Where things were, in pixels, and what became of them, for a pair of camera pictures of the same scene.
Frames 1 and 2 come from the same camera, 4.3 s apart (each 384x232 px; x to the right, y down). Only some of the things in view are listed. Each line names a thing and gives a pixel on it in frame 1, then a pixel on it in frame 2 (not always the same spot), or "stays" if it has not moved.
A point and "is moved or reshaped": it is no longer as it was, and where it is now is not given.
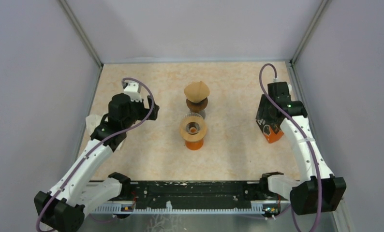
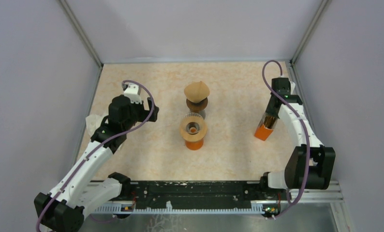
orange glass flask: x=194 y=145 stays
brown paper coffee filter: x=197 y=92 stays
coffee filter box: x=269 y=120 is moved or reshaped
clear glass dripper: x=193 y=121 stays
